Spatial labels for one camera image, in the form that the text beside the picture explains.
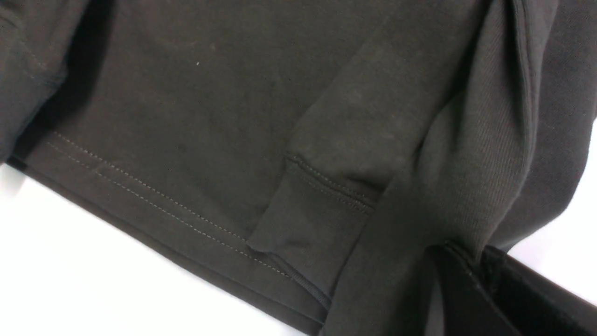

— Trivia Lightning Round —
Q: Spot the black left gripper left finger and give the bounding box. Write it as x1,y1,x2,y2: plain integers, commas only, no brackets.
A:
427,246,521,336

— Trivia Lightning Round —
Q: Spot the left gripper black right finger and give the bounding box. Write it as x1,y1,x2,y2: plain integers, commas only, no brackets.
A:
480,246,597,336

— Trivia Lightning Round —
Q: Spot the dark gray long-sleeve top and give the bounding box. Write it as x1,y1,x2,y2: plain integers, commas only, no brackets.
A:
1,0,597,336

